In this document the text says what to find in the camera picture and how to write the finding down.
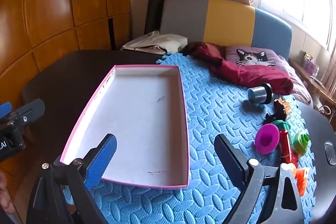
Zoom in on blue foam mat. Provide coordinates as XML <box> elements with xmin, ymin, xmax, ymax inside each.
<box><xmin>64</xmin><ymin>52</ymin><xmax>317</xmax><ymax>224</ymax></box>

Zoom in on black rolled mat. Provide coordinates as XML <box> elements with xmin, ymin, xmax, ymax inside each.
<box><xmin>144</xmin><ymin>0</ymin><xmax>170</xmax><ymax>35</ymax></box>

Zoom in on clear cup with black lid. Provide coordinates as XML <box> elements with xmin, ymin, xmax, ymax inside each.
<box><xmin>247</xmin><ymin>83</ymin><xmax>274</xmax><ymax>106</ymax></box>

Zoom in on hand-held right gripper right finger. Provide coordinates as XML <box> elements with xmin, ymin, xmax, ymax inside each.
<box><xmin>214</xmin><ymin>134</ymin><xmax>305</xmax><ymax>224</ymax></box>

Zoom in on green plastic spool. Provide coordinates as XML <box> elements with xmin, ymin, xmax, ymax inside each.
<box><xmin>272</xmin><ymin>120</ymin><xmax>290</xmax><ymax>132</ymax></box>

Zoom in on pink-edged white box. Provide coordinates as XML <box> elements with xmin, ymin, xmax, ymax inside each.
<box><xmin>60</xmin><ymin>65</ymin><xmax>190</xmax><ymax>190</ymax></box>

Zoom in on black padded table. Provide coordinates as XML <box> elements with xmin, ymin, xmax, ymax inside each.
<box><xmin>21</xmin><ymin>49</ymin><xmax>336</xmax><ymax>224</ymax></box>

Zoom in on beige tote bag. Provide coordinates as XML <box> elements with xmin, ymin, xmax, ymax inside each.
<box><xmin>120</xmin><ymin>30</ymin><xmax>189</xmax><ymax>56</ymax></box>

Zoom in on purple box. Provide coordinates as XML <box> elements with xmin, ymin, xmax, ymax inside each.
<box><xmin>303</xmin><ymin>52</ymin><xmax>320</xmax><ymax>75</ymax></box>

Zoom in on wooden wardrobe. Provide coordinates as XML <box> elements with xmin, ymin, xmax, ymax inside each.
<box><xmin>0</xmin><ymin>0</ymin><xmax>132</xmax><ymax>180</ymax></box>

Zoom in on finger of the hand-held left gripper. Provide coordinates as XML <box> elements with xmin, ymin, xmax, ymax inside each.
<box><xmin>12</xmin><ymin>98</ymin><xmax>46</xmax><ymax>132</ymax></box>
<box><xmin>0</xmin><ymin>101</ymin><xmax>12</xmax><ymax>121</ymax></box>

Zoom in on purple cat pillow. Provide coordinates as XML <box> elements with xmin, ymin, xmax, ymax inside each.
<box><xmin>225</xmin><ymin>46</ymin><xmax>289</xmax><ymax>68</ymax></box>

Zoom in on brown hair brush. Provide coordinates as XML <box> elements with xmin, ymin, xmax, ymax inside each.
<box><xmin>264</xmin><ymin>98</ymin><xmax>292</xmax><ymax>125</ymax></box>

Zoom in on grey yellow blue headboard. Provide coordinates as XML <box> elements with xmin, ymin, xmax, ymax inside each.
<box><xmin>160</xmin><ymin>0</ymin><xmax>293</xmax><ymax>62</ymax></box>

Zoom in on purple plastic toy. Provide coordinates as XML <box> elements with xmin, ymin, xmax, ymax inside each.
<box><xmin>254</xmin><ymin>123</ymin><xmax>280</xmax><ymax>154</ymax></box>

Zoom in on red cylinder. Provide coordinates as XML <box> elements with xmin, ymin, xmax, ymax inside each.
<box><xmin>279</xmin><ymin>130</ymin><xmax>298</xmax><ymax>164</ymax></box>

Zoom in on pink quilt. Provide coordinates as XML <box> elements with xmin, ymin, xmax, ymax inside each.
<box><xmin>278</xmin><ymin>56</ymin><xmax>313</xmax><ymax>105</ymax></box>

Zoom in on orange plastic clip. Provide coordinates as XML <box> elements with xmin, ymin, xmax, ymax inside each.
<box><xmin>295</xmin><ymin>168</ymin><xmax>310</xmax><ymax>197</ymax></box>

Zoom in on wooden side table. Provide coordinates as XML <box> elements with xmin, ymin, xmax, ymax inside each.
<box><xmin>289</xmin><ymin>57</ymin><xmax>336</xmax><ymax>109</ymax></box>

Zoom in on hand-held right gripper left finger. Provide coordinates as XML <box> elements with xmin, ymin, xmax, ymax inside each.
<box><xmin>26</xmin><ymin>133</ymin><xmax>117</xmax><ymax>224</ymax></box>

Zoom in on maroon cloth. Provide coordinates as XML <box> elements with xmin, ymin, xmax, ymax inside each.
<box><xmin>185</xmin><ymin>42</ymin><xmax>294</xmax><ymax>95</ymax></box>

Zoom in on green and white device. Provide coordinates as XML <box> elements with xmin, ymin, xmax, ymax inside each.
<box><xmin>293</xmin><ymin>132</ymin><xmax>311</xmax><ymax>157</ymax></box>

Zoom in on paper bag with white handle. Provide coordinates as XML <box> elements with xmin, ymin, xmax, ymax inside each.
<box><xmin>316</xmin><ymin>103</ymin><xmax>334</xmax><ymax>115</ymax></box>

